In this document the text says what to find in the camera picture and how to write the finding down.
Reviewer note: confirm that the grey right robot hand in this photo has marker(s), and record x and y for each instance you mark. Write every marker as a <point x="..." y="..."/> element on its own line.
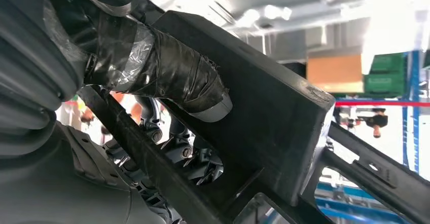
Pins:
<point x="168" y="68"/>

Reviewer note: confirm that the brown cardboard box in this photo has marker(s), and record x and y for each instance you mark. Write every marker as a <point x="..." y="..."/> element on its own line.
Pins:
<point x="336" y="73"/>

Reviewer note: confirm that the green plastic crate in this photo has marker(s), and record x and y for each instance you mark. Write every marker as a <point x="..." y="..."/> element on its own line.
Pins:
<point x="388" y="63"/>
<point x="384" y="84"/>

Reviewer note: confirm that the red barrier belt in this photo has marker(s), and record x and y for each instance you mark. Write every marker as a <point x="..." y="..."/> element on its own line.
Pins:
<point x="386" y="104"/>

